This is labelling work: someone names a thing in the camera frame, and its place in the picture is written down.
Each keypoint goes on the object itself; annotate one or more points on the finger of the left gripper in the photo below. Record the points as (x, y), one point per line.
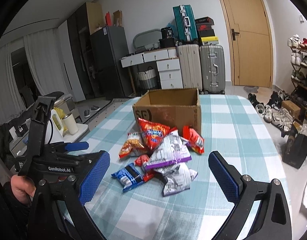
(70, 146)

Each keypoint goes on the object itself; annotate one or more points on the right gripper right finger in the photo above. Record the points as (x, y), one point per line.
(272, 220)

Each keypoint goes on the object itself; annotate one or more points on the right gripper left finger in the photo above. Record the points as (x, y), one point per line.
(83, 175)

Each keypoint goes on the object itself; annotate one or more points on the blue cookie pack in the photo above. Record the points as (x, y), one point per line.
(129, 177)

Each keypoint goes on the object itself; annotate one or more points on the white noodle snack bag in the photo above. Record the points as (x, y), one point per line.
(133, 146)

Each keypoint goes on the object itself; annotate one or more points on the red wafer pack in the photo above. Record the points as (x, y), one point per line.
(141, 161)

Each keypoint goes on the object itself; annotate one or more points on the red chips bag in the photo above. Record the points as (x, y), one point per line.
(152, 133)

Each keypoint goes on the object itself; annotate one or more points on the silver snack bag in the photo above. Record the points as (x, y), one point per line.
(177, 178)

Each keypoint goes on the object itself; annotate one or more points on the white purple snack bag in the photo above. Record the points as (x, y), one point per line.
(172, 150)

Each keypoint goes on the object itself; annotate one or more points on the small red snack bag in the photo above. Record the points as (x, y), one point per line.
(195, 140)

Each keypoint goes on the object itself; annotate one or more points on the person's left hand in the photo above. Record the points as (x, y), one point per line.
(23, 188)

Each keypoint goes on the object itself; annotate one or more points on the white kettle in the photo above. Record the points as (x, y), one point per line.
(55, 129)

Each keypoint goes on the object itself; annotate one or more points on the white cup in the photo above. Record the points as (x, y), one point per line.
(70, 123)

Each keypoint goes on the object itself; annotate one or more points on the grey slippers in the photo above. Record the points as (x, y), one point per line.
(88, 111)

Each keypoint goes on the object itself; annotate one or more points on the checkered blue tablecloth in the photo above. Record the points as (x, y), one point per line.
(230, 125)

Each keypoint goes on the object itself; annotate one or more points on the black bag on floor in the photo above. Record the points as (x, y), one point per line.
(295, 151)

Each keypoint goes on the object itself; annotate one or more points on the dark refrigerator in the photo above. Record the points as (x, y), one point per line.
(109, 46)

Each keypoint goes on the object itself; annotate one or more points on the white curtain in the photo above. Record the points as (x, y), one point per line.
(41, 50)

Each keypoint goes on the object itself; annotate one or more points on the striped laundry basket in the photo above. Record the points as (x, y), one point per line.
(148, 79)

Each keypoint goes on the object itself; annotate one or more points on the small cardboard box on floor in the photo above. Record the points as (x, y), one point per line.
(292, 108)

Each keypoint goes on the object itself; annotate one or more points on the brown cardboard box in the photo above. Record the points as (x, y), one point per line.
(171, 107)

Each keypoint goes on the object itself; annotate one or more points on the white drawer desk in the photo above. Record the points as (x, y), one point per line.
(167, 62)

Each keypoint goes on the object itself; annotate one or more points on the oval mirror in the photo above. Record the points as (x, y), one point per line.
(146, 38)

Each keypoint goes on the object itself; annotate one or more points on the beige suitcase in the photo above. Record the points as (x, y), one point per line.
(189, 60)

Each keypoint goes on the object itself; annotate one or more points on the teal suitcase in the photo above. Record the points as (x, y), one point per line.
(185, 23)

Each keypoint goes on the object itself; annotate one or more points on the silver suitcase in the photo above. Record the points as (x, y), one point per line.
(213, 69)

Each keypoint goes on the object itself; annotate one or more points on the shoe rack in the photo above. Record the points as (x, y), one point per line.
(298, 62)

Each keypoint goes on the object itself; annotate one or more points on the stacked shoe boxes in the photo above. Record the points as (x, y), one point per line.
(206, 34)

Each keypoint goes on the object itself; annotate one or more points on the wooden door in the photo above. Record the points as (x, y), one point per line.
(250, 42)

